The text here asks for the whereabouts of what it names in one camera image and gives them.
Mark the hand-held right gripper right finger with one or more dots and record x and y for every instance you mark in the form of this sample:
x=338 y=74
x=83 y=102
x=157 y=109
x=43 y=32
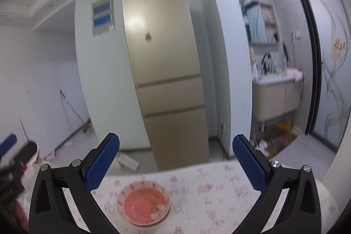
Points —
x=251 y=165

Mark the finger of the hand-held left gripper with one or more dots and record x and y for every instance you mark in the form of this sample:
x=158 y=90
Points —
x=8 y=143
x=24 y=150

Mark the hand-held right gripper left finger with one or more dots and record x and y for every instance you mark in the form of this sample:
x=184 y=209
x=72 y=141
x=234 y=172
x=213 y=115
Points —
x=102 y=165

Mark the pink strawberry bowl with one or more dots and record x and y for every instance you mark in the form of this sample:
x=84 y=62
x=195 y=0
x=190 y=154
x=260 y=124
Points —
x=142 y=203

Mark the thin broom stick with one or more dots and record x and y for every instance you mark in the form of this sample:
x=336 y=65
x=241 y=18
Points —
x=23 y=129

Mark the white foam box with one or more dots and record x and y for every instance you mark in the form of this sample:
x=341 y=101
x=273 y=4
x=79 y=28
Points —
x=129 y=162

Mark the patterned floor mat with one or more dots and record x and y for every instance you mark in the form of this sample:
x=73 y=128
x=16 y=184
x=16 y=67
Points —
x=277 y=140

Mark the slippers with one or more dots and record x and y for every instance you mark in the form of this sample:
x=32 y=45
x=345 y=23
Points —
x=87 y=126

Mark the pink bear printed tablecloth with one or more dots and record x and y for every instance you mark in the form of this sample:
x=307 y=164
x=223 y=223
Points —
x=214 y=195

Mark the metal mop stick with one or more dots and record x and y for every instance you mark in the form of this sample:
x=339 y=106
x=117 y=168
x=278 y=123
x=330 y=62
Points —
x=72 y=108

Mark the beige vanity cabinet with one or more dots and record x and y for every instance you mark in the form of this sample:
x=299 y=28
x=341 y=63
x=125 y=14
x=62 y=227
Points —
x=274 y=99

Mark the toiletry bottles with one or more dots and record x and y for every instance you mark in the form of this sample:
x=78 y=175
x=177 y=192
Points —
x=274 y=66

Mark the pink towel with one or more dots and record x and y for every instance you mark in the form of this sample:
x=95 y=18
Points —
x=294 y=73

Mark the plush toy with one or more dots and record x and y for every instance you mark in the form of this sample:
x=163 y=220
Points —
x=253 y=62

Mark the black faucet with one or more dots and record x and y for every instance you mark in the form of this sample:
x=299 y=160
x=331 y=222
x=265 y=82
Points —
x=266 y=61

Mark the beige refrigerator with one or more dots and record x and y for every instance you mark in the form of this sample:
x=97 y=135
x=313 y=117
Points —
x=164 y=72

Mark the black framed sliding door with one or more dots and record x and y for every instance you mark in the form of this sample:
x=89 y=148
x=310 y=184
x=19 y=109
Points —
x=329 y=58

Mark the refrigerator magnet sticker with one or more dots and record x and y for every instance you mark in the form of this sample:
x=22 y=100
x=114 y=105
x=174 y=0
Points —
x=148 y=37

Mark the bathroom mirror cabinet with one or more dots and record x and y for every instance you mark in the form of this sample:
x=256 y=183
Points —
x=260 y=23

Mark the grey electrical panel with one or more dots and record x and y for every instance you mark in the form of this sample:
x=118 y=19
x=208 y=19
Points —
x=102 y=16

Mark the white wall socket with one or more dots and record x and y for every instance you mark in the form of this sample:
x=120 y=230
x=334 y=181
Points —
x=222 y=126

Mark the bathroom wall socket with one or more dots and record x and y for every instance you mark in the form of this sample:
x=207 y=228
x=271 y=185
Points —
x=295 y=35

